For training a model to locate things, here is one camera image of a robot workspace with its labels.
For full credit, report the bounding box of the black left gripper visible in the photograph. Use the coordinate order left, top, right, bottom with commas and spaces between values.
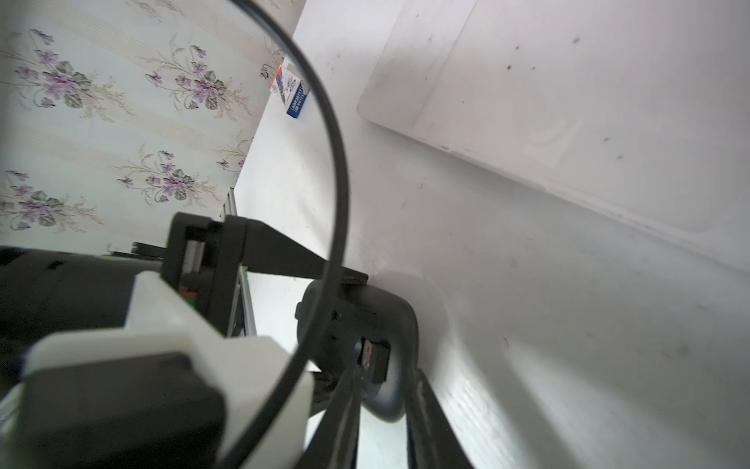
159, 212, 370, 336

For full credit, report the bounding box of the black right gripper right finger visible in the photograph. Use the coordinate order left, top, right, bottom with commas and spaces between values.
405, 367, 473, 469

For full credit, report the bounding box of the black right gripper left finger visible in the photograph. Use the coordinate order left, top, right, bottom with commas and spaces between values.
296, 367, 363, 469

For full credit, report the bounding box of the small usb mouse receiver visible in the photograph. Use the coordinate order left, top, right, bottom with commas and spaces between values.
359, 338, 390, 384

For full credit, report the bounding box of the black wireless mouse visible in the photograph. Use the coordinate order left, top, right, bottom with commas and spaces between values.
310, 285, 419, 422

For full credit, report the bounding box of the silver laptop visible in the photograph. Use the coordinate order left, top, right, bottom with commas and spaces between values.
357, 1, 749, 271

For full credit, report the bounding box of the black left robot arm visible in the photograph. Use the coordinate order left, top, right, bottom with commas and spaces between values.
1, 213, 325, 369

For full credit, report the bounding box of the blue white small box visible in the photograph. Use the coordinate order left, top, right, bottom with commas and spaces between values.
270, 59, 310, 119

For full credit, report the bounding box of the black camera cable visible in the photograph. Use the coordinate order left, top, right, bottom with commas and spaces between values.
216, 0, 352, 469

